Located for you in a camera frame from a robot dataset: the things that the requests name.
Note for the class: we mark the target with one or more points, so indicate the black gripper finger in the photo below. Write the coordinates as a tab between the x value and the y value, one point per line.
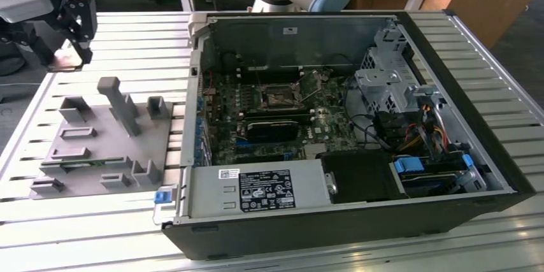
83	17
43	49

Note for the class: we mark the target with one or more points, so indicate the silver CPU with green edge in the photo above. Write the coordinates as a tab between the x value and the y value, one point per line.
64	61

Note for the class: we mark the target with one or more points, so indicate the CPU socket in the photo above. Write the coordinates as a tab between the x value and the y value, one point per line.
280	97

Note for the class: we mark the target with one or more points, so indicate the grey plastic parts rack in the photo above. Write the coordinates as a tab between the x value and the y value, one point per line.
106	144

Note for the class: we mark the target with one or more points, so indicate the green RAM stick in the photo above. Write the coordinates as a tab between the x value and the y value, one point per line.
80	161

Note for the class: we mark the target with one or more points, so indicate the thin metal locking lever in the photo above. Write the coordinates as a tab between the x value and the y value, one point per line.
256	79
315	91

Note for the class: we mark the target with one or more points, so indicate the blue plastic case latch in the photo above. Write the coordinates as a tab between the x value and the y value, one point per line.
163	197

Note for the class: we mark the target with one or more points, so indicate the black RAM stick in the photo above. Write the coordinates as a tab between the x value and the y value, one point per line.
276	115

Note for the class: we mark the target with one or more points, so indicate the black graphics card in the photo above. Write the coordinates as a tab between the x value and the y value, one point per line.
272	132

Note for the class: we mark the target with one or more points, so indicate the green motherboard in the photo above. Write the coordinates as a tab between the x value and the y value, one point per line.
327	125

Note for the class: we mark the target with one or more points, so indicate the silver power supply with label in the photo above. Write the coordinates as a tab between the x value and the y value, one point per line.
263	189

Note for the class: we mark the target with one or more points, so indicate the small silver heat sink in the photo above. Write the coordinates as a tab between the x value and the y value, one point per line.
315	151

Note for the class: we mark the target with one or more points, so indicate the silver metal drive cage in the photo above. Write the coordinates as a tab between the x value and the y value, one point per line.
383	84

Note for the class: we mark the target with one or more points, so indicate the black plastic shroud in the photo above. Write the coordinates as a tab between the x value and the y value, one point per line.
362	176

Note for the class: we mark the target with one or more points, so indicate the black open PC case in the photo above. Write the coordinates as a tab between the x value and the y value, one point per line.
323	233

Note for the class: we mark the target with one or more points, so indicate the hard disk in blue carrier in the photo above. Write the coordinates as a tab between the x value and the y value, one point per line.
430	173

